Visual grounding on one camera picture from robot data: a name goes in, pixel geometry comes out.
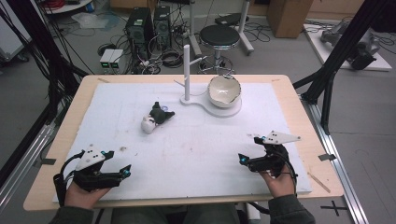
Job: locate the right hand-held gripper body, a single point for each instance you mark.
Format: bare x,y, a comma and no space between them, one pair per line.
271,158

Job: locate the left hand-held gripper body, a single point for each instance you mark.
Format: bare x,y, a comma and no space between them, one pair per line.
93,179

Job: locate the person's left hand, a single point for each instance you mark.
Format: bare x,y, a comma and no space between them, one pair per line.
81,196

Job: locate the person's right hand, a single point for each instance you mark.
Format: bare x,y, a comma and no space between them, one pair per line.
280,185

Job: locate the black tape piece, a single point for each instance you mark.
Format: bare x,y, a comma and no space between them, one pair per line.
327,157
47,161

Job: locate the light wooden table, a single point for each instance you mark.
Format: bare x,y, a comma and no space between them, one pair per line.
314,130

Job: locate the white foam mat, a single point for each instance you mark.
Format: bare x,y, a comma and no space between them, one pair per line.
193,149

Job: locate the thin wooden stick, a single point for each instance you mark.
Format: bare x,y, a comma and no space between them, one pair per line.
319,182

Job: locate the black and white plush toy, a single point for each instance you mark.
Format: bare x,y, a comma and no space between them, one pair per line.
157,116

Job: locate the white eggshell-shaped bowl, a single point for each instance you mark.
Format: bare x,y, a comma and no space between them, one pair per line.
222,90

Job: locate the person's legs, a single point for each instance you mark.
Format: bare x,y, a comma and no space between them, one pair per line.
174,215

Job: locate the black tape cross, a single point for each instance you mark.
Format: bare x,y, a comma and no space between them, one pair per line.
334,207

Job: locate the small white power box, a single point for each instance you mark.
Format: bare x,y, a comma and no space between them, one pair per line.
116,58
106,58

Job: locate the white branched stand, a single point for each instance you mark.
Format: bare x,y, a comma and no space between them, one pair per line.
186,77

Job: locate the black round stool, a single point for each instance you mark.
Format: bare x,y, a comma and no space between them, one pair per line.
219,36

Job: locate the brown cardboard box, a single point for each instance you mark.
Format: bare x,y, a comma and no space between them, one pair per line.
288,17

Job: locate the large black computer tower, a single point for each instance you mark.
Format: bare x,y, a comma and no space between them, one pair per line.
138,29

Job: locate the clear plastic sheet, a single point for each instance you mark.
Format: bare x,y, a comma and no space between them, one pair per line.
91,21

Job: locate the grey machine on platform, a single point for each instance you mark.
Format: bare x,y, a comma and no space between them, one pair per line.
362,53

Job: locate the small black computer tower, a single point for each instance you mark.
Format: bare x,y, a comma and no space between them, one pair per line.
162,25

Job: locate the white floor platform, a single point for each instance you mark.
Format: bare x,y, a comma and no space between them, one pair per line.
381,62

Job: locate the round white table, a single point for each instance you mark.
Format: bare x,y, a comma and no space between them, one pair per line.
70,6

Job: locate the aluminium rail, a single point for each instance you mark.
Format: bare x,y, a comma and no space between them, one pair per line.
339,168
25,155

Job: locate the black metal frame strut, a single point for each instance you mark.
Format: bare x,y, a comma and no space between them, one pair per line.
342,46

